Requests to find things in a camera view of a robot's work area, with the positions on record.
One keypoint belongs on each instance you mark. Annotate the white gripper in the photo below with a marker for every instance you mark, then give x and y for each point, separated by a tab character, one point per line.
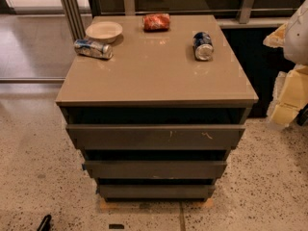
296	38

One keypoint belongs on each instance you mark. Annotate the grey drawer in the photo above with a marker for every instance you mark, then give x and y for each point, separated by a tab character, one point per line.
154	137
155	169
156	191

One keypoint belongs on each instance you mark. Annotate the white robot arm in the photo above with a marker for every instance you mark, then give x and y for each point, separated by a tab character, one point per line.
296	38

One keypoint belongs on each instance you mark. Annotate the grey drawer cabinet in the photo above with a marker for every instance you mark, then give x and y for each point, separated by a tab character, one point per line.
155	79

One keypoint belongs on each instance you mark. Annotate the grey top drawer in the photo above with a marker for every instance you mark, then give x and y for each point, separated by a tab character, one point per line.
154	137

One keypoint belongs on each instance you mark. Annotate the grey bottom drawer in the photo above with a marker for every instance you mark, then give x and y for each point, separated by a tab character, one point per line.
156	191

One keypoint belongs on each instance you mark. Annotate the dark wheel at right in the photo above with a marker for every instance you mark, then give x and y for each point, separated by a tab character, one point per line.
302	116

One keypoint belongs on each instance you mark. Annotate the blue upright-lying soda can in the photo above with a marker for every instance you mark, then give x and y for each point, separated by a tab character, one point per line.
202	46

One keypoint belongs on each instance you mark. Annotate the white bowl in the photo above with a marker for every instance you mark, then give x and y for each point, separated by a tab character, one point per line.
106	31

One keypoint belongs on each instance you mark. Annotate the silver blue soda can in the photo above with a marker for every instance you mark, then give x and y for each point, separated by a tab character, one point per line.
94	49

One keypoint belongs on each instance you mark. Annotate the black object on floor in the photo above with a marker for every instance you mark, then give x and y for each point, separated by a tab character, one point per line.
45	224

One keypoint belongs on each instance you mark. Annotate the metal railing frame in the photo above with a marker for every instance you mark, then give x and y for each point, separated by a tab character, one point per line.
242	12

